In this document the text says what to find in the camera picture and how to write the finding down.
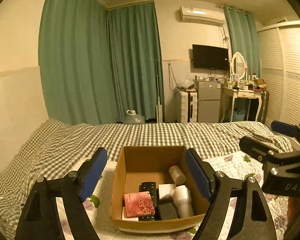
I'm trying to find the white square charger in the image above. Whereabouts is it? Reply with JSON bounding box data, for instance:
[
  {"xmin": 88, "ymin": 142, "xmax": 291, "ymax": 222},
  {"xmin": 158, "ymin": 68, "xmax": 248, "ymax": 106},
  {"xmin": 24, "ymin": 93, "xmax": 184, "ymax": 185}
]
[{"xmin": 158, "ymin": 184, "xmax": 177, "ymax": 202}]

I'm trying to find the brown cardboard box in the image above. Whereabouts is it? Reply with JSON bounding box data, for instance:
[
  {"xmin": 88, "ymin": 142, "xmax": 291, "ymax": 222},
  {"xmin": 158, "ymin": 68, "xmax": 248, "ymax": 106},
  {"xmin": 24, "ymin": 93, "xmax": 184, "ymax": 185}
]
[{"xmin": 109, "ymin": 146, "xmax": 209, "ymax": 234}]

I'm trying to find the green curtain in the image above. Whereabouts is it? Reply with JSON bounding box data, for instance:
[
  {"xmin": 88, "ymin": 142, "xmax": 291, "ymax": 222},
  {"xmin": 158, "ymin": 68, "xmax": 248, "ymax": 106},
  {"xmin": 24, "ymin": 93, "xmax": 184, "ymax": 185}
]
[
  {"xmin": 38, "ymin": 0, "xmax": 164, "ymax": 125},
  {"xmin": 223, "ymin": 5, "xmax": 261, "ymax": 77}
]

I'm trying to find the white tube red cap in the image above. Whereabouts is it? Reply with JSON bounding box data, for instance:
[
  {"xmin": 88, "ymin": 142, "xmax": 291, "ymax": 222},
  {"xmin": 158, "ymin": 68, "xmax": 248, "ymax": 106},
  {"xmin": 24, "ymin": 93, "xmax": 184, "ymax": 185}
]
[{"xmin": 168, "ymin": 165, "xmax": 186, "ymax": 186}]

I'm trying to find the green curtain left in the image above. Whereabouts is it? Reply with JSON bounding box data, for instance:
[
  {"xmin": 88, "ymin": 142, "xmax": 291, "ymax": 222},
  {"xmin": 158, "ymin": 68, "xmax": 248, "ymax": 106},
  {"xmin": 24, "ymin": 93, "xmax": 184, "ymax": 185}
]
[{"xmin": 38, "ymin": 0, "xmax": 164, "ymax": 125}]

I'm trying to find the black wall television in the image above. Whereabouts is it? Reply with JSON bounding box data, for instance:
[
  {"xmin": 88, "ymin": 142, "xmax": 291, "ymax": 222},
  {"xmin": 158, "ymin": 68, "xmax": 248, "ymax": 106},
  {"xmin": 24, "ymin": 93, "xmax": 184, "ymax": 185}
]
[{"xmin": 192, "ymin": 44, "xmax": 229, "ymax": 71}]

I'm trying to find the white air conditioner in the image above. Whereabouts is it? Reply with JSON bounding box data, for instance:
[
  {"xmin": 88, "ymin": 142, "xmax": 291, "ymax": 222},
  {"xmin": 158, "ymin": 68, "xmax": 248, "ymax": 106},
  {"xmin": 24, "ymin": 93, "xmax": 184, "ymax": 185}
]
[{"xmin": 179, "ymin": 7, "xmax": 225, "ymax": 26}]

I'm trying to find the white handheld device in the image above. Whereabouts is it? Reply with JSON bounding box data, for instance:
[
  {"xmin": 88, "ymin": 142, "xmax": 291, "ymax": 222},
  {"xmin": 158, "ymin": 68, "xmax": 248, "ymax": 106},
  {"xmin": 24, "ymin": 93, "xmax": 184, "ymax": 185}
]
[{"xmin": 170, "ymin": 185, "xmax": 194, "ymax": 218}]

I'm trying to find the green curtain right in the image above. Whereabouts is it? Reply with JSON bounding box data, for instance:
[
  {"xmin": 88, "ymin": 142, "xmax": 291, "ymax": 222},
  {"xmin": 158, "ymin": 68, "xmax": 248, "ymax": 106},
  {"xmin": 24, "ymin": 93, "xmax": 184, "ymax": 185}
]
[{"xmin": 223, "ymin": 5, "xmax": 261, "ymax": 77}]

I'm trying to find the dark suitcase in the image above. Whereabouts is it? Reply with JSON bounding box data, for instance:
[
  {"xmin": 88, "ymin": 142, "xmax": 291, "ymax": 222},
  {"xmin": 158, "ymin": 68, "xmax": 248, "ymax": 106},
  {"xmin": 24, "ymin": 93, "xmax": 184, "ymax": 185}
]
[{"xmin": 258, "ymin": 90, "xmax": 269, "ymax": 124}]

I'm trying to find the white suitcase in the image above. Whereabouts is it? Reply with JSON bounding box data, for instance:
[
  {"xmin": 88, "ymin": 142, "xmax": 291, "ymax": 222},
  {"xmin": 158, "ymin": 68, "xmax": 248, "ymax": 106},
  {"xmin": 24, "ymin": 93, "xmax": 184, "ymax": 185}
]
[{"xmin": 175, "ymin": 91, "xmax": 198, "ymax": 123}]

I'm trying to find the white mop stick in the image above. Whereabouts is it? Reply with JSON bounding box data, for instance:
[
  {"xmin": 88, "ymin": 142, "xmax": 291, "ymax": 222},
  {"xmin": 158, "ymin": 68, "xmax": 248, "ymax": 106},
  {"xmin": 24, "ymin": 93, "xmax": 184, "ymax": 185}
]
[{"xmin": 155, "ymin": 59, "xmax": 163, "ymax": 123}]

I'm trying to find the white floral quilted blanket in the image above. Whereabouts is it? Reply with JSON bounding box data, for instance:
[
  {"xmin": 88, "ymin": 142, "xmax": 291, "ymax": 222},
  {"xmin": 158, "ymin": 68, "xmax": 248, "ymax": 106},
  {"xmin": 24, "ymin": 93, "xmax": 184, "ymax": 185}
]
[{"xmin": 56, "ymin": 150, "xmax": 294, "ymax": 240}]

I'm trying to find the white louvered wardrobe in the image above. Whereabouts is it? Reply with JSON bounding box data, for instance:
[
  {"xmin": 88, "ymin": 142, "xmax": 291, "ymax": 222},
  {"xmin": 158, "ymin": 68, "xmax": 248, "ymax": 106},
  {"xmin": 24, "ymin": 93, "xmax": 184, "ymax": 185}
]
[{"xmin": 258, "ymin": 21, "xmax": 300, "ymax": 125}]

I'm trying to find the black remote control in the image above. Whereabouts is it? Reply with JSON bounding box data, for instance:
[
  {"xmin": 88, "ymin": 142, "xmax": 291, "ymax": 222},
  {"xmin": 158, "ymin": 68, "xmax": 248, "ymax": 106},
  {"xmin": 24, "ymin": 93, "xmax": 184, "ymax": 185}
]
[{"xmin": 139, "ymin": 181, "xmax": 159, "ymax": 221}]

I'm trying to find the silver mini fridge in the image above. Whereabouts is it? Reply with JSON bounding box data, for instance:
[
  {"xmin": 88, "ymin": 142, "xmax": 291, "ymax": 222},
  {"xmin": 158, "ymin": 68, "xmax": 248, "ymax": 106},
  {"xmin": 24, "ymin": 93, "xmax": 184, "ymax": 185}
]
[{"xmin": 195, "ymin": 81, "xmax": 221, "ymax": 123}]

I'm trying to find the black power bank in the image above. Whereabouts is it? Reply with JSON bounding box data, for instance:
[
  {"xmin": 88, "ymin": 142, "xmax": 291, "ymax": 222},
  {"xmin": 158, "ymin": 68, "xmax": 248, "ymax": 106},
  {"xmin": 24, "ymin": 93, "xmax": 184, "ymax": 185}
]
[{"xmin": 158, "ymin": 202, "xmax": 178, "ymax": 220}]

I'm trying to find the oval vanity mirror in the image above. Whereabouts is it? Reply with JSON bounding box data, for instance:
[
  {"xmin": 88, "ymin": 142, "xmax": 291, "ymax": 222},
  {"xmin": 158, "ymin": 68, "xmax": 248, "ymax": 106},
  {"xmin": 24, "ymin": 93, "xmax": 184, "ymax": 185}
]
[{"xmin": 230, "ymin": 52, "xmax": 248, "ymax": 81}]

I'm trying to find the clear water jug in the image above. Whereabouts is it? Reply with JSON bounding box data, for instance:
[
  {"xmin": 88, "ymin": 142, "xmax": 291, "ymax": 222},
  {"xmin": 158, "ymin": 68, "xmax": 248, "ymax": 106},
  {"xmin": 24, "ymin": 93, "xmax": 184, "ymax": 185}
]
[{"xmin": 123, "ymin": 109, "xmax": 145, "ymax": 125}]

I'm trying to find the blue basket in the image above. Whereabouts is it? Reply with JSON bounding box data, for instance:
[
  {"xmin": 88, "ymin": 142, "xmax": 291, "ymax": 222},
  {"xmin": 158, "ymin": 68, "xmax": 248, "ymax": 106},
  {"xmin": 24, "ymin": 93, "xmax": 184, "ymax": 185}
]
[{"xmin": 232, "ymin": 108, "xmax": 245, "ymax": 121}]

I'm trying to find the white dressing table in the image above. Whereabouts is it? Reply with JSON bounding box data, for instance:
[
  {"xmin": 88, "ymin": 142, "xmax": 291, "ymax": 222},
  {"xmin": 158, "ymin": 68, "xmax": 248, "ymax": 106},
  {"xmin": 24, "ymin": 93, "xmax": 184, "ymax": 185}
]
[{"xmin": 220, "ymin": 87, "xmax": 262, "ymax": 122}]

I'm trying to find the red patterned wallet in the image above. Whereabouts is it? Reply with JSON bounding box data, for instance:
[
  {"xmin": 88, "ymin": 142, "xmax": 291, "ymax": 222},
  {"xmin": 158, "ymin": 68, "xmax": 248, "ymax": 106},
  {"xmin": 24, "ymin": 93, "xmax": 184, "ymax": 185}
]
[{"xmin": 123, "ymin": 191, "xmax": 154, "ymax": 217}]

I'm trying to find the grey checkered bed sheet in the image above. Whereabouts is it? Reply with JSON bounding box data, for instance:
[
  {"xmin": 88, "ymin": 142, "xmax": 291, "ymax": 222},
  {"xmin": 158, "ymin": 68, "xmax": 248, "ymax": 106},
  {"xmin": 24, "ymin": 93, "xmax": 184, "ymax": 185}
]
[{"xmin": 0, "ymin": 119, "xmax": 293, "ymax": 239}]

